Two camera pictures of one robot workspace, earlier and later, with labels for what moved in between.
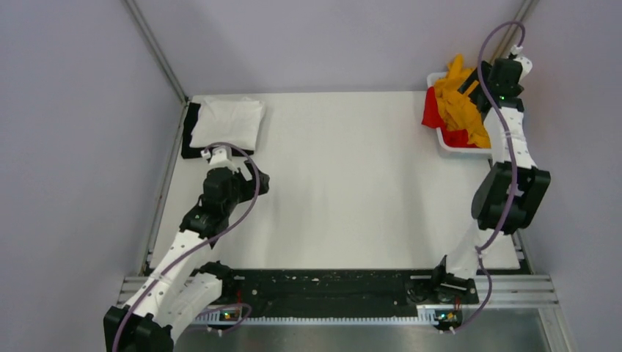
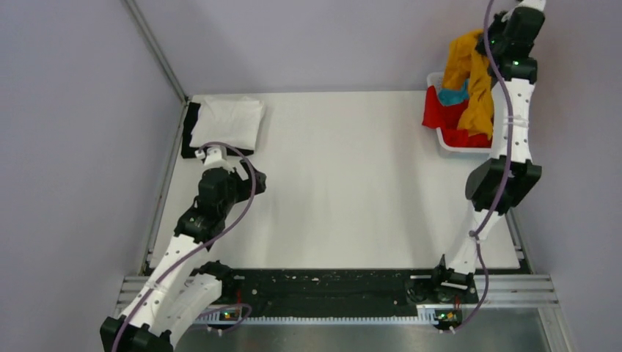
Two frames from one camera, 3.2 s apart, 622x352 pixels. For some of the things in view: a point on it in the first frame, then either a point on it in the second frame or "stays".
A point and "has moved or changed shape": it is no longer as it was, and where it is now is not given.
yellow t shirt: x=458 y=111 has moved or changed shape
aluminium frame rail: x=498 y=290 stays
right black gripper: x=474 y=77 → x=496 y=21
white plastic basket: x=432 y=78 stays
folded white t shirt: x=235 y=121 stays
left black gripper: x=249 y=185 stays
